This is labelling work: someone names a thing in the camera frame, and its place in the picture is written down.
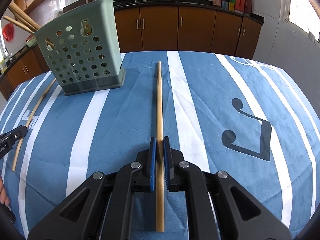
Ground window with frame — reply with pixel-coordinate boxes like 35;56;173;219
285;0;319;42

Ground brown left side cabinets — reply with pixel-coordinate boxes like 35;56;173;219
1;44;49;101

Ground brown kitchen base cabinets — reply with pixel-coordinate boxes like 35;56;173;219
114;0;264;59

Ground person's hand at edge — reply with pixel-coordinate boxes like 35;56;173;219
0;177;10;206

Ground blue white striped tablecloth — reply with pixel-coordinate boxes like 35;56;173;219
1;51;319;236

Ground green perforated utensil holder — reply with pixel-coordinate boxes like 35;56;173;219
34;0;125;95

